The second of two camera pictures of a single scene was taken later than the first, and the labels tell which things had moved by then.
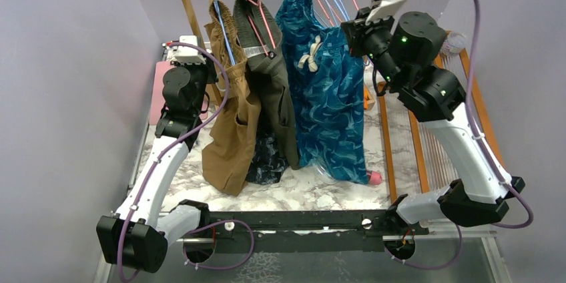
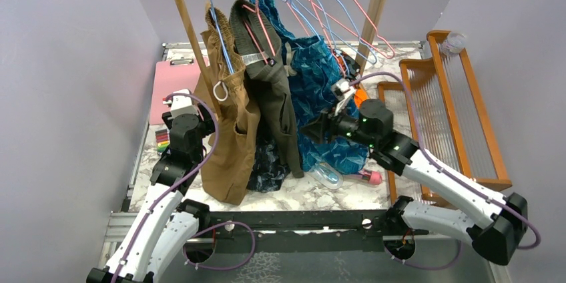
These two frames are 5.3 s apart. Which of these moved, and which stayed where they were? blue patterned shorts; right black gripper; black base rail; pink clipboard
Moved: blue patterned shorts; right black gripper
Stayed: black base rail; pink clipboard
